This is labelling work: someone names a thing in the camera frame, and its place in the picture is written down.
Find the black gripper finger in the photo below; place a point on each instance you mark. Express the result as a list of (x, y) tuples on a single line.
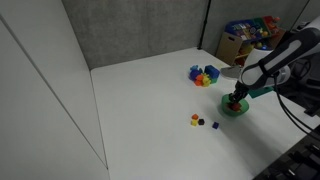
[(231, 98), (239, 100)]

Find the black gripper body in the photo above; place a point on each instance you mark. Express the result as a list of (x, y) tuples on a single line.
[(240, 92)]

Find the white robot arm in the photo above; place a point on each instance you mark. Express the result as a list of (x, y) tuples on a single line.
[(262, 66)]

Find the small purple block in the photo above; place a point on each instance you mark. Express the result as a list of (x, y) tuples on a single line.
[(215, 125)]

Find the small dark brown block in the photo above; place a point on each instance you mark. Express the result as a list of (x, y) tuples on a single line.
[(201, 122)]

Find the small orange block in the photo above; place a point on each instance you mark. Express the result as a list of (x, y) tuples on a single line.
[(195, 116)]

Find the small yellow block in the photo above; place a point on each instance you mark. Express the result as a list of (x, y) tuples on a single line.
[(194, 122)]

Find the green plastic bowl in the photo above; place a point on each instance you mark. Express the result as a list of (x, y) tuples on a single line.
[(228, 111)]

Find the colourful blocks in bowl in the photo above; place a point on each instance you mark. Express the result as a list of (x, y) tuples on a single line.
[(235, 107)]

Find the pile of colourful toys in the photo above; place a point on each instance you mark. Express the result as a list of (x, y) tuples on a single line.
[(203, 77)]

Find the cardboard toy box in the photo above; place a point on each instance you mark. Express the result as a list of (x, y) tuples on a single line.
[(240, 37)]

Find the black tripod pole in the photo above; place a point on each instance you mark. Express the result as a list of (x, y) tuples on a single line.
[(203, 29)]

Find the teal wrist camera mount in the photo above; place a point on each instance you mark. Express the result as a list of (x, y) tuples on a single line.
[(258, 92)]

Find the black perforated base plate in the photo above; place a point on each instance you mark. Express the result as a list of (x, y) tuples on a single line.
[(301, 162)]

